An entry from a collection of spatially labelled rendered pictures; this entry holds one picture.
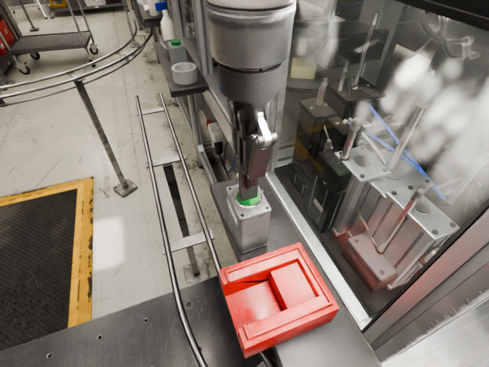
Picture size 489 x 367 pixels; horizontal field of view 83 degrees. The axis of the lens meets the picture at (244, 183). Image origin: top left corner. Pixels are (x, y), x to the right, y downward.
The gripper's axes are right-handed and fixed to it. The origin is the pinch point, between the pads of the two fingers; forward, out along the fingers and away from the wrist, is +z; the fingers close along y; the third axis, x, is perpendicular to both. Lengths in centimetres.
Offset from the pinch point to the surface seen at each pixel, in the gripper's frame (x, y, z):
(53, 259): 84, 79, 105
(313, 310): -3.0, -19.6, 9.6
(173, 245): 15.6, 10.0, 26.1
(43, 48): 109, 349, 80
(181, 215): 12, 41, 54
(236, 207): 2.6, -1.4, 4.0
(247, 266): 3.7, -9.3, 9.9
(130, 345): 30.5, -4.3, 38.7
